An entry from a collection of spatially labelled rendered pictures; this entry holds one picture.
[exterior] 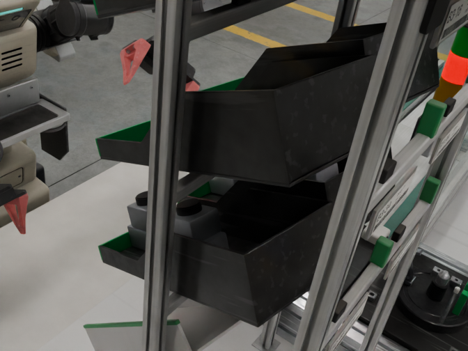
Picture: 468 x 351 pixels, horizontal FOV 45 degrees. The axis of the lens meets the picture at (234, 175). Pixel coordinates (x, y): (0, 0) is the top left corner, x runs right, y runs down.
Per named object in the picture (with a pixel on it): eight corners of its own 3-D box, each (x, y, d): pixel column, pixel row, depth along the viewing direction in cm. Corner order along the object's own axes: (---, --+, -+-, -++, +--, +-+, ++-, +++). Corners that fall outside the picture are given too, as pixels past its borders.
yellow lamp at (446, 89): (428, 102, 104) (437, 78, 102) (437, 94, 108) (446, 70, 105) (454, 112, 102) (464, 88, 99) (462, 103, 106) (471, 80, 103)
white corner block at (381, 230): (357, 244, 117) (362, 229, 114) (366, 233, 120) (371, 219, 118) (378, 255, 115) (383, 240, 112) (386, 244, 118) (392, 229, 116)
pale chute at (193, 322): (95, 352, 83) (82, 325, 83) (164, 310, 92) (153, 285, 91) (191, 358, 61) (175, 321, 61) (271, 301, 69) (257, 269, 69)
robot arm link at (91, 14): (76, 7, 131) (56, 7, 127) (100, -10, 124) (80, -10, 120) (87, 45, 131) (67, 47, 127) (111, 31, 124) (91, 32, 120)
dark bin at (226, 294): (102, 262, 71) (87, 209, 69) (181, 223, 79) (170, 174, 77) (258, 328, 51) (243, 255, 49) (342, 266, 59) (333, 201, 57)
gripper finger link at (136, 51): (159, 95, 95) (176, 54, 99) (127, 69, 91) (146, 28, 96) (136, 106, 100) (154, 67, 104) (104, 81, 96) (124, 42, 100)
